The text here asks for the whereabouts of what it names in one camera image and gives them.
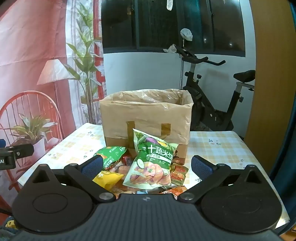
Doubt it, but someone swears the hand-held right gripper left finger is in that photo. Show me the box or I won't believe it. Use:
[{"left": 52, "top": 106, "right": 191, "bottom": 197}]
[{"left": 30, "top": 155, "right": 116, "bottom": 204}]

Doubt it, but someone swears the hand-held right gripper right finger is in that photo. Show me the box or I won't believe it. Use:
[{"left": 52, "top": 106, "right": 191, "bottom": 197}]
[{"left": 177, "top": 155, "right": 266, "bottom": 205}]

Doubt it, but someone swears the small green snack bag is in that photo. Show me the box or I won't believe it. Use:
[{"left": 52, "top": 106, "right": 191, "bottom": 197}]
[{"left": 94, "top": 146, "right": 129, "bottom": 172}]

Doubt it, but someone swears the large green cracker bag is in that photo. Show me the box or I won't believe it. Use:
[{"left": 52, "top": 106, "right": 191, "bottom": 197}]
[{"left": 122, "top": 128, "right": 180, "bottom": 191}]

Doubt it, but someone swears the brown paper bag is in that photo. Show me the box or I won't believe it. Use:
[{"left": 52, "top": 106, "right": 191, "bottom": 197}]
[{"left": 99, "top": 88, "right": 194, "bottom": 165}]

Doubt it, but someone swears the yellow snack bag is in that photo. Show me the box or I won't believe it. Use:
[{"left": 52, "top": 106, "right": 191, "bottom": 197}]
[{"left": 92, "top": 170, "right": 126, "bottom": 190}]

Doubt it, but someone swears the pile of small red packets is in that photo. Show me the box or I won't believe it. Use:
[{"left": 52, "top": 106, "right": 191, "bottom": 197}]
[{"left": 111, "top": 154, "right": 189, "bottom": 200}]

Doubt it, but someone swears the checked tablecloth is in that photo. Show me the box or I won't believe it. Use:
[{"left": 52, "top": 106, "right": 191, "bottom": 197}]
[{"left": 17, "top": 122, "right": 291, "bottom": 230}]

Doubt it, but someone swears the black exercise bike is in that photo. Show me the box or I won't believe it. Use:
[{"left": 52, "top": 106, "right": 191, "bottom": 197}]
[{"left": 174, "top": 44, "right": 256, "bottom": 132}]

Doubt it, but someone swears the dark patterned cloth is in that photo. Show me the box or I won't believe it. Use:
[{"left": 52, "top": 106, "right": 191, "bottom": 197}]
[{"left": 0, "top": 215, "right": 20, "bottom": 235}]

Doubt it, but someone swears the printed backdrop cloth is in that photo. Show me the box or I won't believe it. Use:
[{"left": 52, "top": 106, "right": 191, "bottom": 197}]
[{"left": 0, "top": 0, "right": 107, "bottom": 209}]

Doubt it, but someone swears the dark blue curtain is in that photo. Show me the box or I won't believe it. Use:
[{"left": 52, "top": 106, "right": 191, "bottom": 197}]
[{"left": 269, "top": 111, "right": 296, "bottom": 233}]

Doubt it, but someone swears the white plastic bag on pole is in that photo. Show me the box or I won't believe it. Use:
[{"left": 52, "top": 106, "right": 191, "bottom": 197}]
[{"left": 180, "top": 28, "right": 193, "bottom": 41}]

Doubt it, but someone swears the dark window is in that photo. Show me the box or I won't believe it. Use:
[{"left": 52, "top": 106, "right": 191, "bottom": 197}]
[{"left": 101, "top": 0, "right": 246, "bottom": 58}]

